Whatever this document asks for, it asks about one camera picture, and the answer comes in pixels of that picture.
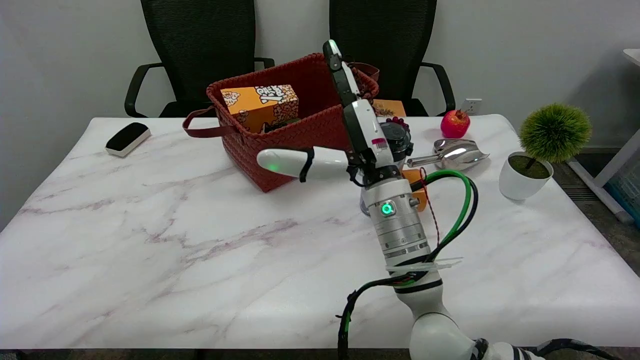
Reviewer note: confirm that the white side desk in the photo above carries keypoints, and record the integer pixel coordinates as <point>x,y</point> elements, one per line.
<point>617,162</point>

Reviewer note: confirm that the black mesh office chair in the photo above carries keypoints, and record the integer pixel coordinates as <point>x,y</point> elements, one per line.
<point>200,40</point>
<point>385,35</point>

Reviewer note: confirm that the yellow tape roll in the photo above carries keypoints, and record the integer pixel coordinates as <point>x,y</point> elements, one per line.
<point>421,201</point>

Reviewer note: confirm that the shiny metal scoop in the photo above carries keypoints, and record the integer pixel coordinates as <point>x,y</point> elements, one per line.
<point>457,152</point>

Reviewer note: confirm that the white wall socket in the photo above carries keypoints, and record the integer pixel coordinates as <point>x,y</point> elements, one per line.
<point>472,106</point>

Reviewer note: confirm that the orange pineapple print box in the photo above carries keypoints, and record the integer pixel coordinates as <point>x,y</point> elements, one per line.
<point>392,108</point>

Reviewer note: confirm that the purple grape bunch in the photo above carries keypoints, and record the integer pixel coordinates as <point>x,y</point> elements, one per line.
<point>398,120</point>

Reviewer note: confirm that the green ball plant white pot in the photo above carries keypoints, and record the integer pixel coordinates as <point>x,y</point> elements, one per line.
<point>522,182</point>

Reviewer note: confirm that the smoky clear bottle black lid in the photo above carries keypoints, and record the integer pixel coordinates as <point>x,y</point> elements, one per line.
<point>397,140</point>

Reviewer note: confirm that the red woven basket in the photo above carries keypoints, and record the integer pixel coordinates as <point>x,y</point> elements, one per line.
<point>290,145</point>

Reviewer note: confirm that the red pomegranate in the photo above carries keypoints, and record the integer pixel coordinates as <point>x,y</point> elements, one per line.
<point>455,125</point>

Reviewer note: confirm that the blue storage box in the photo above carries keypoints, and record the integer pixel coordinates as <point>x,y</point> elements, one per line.
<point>631,195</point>

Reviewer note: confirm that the dark green packet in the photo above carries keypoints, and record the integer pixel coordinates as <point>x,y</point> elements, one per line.
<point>286,123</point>

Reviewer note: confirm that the orange snack box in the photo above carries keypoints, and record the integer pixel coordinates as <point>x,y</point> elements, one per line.
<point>260,107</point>

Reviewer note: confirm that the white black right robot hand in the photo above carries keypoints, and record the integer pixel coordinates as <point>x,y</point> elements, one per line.
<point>367,130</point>

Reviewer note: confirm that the black white board eraser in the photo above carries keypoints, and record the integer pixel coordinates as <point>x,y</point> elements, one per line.
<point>127,137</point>

